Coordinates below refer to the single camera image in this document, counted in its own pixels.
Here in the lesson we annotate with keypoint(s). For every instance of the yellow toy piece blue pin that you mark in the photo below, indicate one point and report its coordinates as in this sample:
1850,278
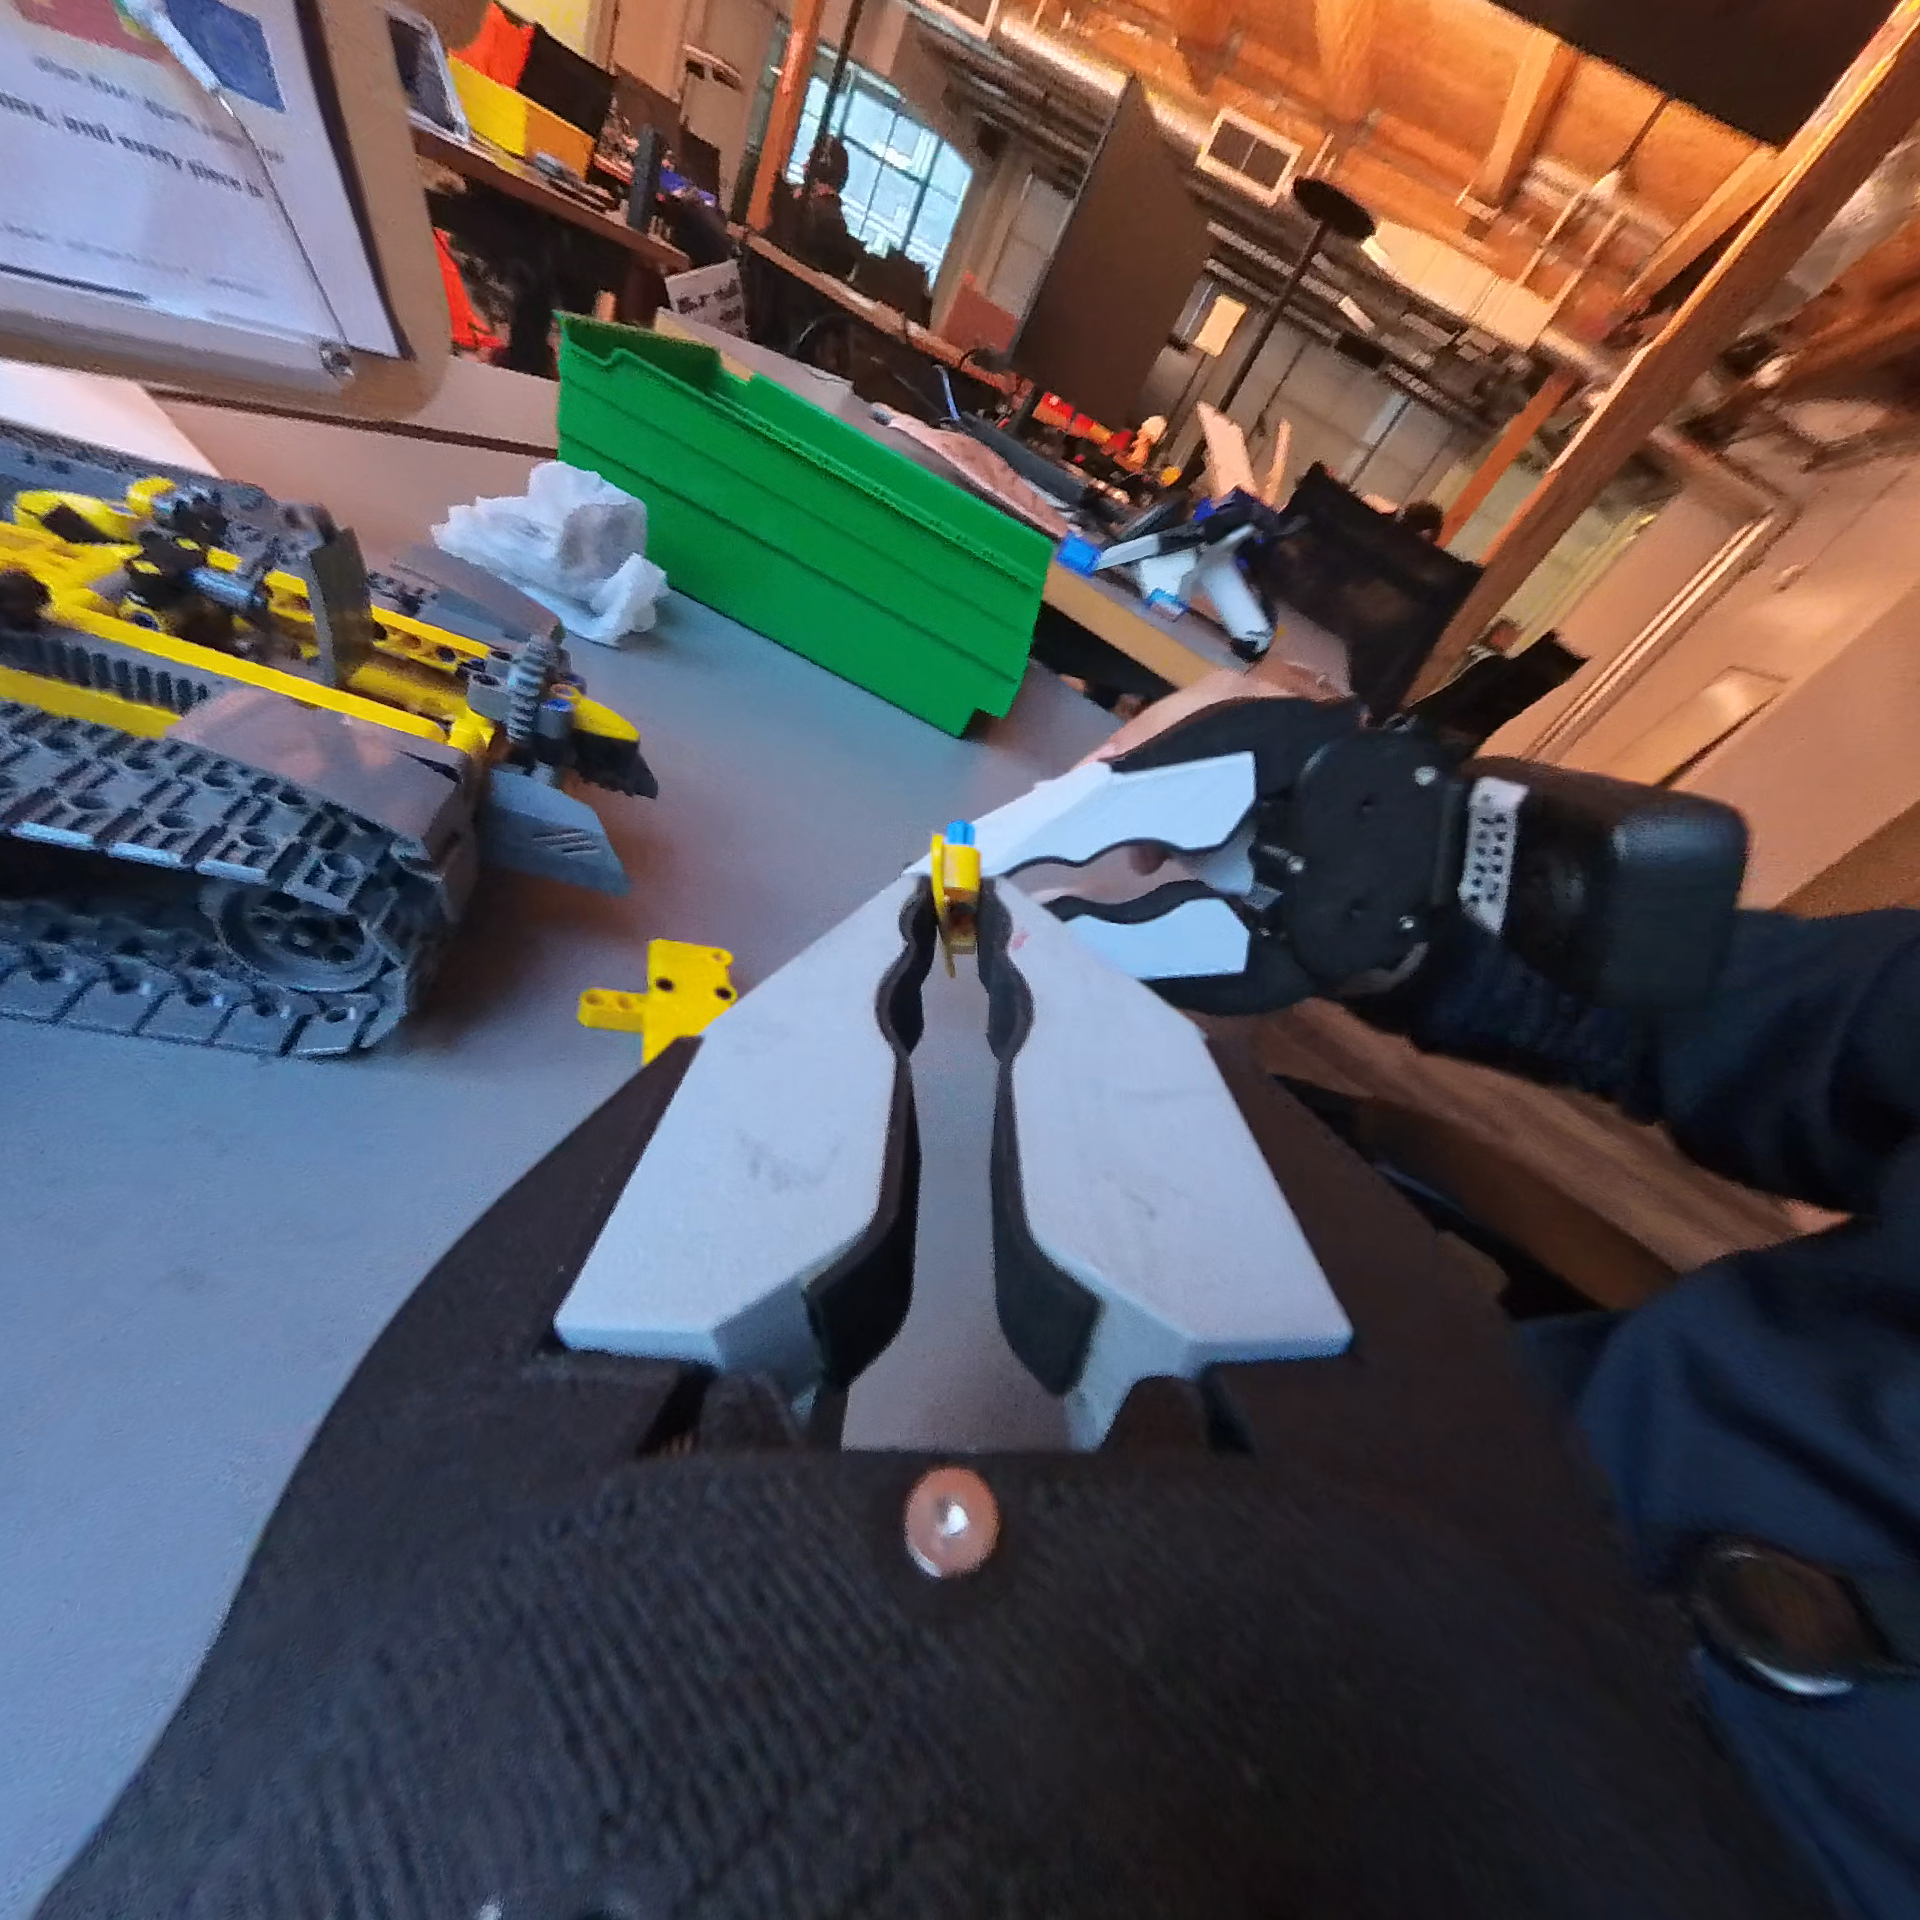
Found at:
955,886

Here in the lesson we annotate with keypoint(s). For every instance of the wooden table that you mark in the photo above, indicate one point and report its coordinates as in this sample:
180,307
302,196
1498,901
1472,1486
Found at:
1095,630

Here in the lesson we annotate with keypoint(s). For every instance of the person's dark blue jacket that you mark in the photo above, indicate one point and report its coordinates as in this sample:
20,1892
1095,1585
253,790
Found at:
1770,1381

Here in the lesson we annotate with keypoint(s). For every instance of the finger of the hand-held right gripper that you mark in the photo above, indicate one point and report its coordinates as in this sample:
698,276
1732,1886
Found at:
1156,811
1185,932

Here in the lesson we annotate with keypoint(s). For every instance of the wooden post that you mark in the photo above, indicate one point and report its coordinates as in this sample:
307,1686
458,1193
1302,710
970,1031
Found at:
1713,302

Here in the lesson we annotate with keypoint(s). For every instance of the window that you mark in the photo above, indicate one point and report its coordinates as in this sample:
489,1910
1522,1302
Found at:
886,163

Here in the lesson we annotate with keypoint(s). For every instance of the yellow toy connector block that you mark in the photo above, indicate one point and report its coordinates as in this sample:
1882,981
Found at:
667,998

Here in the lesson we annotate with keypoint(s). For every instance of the spare grey gripper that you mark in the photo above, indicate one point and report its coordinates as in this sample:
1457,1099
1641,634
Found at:
1177,572

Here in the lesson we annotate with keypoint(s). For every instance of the black floor lamp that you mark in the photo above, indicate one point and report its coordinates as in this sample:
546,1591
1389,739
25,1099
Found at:
1321,254

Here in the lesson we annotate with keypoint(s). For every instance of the grey desk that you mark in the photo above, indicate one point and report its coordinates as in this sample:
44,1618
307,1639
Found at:
180,1291

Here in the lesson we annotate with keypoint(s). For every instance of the crumpled white tissue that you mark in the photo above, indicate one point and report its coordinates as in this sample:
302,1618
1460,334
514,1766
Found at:
556,547

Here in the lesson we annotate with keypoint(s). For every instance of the yellow storage bin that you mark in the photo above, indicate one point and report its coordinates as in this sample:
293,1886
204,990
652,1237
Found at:
527,114

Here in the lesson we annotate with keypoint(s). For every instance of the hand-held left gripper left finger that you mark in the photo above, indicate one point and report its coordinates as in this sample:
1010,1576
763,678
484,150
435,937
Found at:
752,1199

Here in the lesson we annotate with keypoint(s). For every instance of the yellow grey toy bulldozer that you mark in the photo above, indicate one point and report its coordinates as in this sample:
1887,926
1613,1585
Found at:
209,780

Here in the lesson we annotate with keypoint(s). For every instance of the person's right forearm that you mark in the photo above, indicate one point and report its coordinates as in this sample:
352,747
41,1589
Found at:
1770,1035

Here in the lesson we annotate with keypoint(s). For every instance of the dark partition panel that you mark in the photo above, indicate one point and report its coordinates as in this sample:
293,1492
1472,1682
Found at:
1112,254

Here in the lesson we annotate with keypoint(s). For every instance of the green plastic bin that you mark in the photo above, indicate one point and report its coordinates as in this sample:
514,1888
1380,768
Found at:
796,526

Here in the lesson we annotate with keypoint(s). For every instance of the black office chair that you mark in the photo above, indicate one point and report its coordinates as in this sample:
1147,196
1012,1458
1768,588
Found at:
1365,586

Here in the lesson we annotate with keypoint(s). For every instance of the instruction sheet board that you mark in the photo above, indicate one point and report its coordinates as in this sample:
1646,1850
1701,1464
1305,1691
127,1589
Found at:
164,179

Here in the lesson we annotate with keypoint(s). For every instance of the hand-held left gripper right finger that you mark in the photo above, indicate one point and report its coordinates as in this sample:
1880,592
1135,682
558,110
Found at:
1185,1199

